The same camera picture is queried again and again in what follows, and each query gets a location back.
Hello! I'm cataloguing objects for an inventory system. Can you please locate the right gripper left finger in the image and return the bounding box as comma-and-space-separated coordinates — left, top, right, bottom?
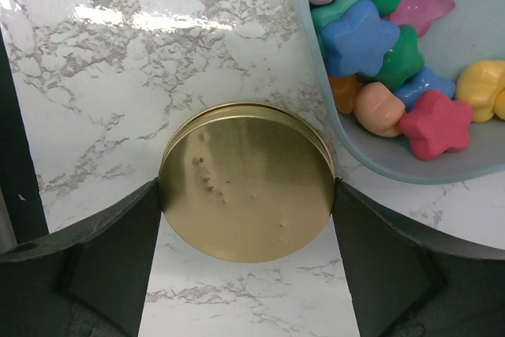
1, 181, 161, 336

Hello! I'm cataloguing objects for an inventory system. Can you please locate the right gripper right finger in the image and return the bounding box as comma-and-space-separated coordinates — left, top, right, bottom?
332, 179, 504, 336

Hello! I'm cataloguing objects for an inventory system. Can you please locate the gold round jar lid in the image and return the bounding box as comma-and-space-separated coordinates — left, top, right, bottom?
158, 103, 335, 263

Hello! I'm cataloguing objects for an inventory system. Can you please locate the blue tray of pastel candies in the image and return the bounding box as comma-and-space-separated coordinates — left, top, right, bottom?
290, 0, 505, 185

